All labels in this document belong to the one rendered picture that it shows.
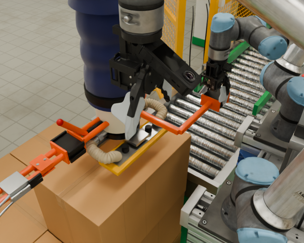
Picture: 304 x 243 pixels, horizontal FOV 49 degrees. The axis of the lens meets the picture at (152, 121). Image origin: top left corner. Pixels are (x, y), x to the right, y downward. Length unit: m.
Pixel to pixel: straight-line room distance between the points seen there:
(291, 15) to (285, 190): 0.37
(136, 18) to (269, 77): 0.98
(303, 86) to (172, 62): 0.86
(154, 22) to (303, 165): 0.43
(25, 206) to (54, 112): 1.59
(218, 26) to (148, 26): 0.63
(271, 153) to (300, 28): 0.88
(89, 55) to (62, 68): 2.91
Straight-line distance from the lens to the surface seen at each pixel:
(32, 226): 1.78
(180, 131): 1.19
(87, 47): 1.08
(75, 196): 1.31
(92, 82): 1.13
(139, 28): 0.55
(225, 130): 2.19
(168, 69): 0.57
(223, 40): 1.18
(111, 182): 1.33
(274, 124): 1.46
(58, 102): 3.43
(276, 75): 1.44
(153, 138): 1.33
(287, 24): 0.70
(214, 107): 1.34
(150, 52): 0.57
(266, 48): 1.11
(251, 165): 0.99
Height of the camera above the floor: 1.96
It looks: 40 degrees down
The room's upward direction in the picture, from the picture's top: straight up
